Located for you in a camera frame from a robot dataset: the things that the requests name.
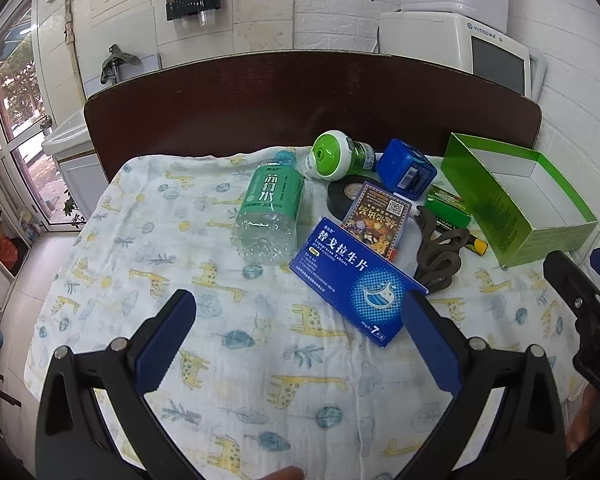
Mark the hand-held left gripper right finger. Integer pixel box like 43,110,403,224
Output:
402,289,567,480

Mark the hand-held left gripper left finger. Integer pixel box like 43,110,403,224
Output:
35,289,221,480

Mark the brown hair claw clip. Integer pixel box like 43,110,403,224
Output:
414,206,472,295

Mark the green cardboard box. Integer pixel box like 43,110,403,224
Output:
440,132,598,268

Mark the blue medicine box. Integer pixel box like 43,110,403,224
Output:
288,216,429,347

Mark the black marker blue cap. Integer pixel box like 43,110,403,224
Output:
432,217,473,235

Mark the playing card box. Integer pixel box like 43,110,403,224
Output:
341,181,413,261

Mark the small green box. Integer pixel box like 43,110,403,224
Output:
424,185,473,228

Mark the green label water bottle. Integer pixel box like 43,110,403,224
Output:
230,149,306,266

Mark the black tape roll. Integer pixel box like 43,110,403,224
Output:
326,176,381,221

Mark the blue square bottle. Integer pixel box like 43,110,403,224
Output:
375,138,438,198

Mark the green white lidded bottle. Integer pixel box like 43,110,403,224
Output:
302,130,377,181

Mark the person's right forearm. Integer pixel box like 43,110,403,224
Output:
566,384,600,456

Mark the person's left hand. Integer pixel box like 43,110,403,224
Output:
256,466,307,480

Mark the giraffe print blanket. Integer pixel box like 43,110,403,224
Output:
24,147,588,480

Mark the small green plant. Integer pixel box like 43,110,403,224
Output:
61,189,88,231

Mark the red bag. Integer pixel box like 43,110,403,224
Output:
0,235,20,276

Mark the white washbasin cabinet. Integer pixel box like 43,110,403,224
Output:
41,110,108,216

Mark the dark wooden headboard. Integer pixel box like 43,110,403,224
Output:
83,50,543,186

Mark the white appliance with screen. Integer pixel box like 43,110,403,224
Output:
378,10,533,98

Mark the cloth wrapped faucet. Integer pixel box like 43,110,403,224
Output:
101,42,142,83

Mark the glass door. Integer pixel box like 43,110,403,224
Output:
0,0,61,231

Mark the white plastic frame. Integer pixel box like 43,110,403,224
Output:
529,51,547,102

